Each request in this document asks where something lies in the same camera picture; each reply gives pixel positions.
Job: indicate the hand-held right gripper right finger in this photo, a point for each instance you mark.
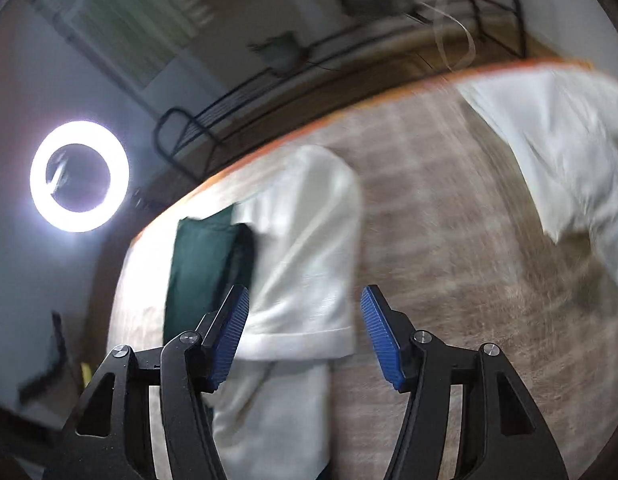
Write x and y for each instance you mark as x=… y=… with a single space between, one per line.
x=381 y=340

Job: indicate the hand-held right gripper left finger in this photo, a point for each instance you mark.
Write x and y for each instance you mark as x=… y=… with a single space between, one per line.
x=229 y=342

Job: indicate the white shirt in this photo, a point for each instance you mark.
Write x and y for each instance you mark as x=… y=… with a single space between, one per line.
x=299 y=240

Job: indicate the white garment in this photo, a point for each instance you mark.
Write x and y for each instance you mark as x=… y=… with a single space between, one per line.
x=559 y=155

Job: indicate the dark green folded cloth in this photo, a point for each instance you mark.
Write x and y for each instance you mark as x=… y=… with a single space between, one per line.
x=201 y=270

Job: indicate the teal bag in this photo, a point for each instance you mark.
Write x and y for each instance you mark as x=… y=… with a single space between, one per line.
x=281 y=50

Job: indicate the window with white blinds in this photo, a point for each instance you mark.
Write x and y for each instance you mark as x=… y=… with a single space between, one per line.
x=134 y=15

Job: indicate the black metal chair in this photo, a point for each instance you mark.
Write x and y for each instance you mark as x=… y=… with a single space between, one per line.
x=494 y=5

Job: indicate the black metal bed frame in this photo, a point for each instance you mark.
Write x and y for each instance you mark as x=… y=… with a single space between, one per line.
x=229 y=105

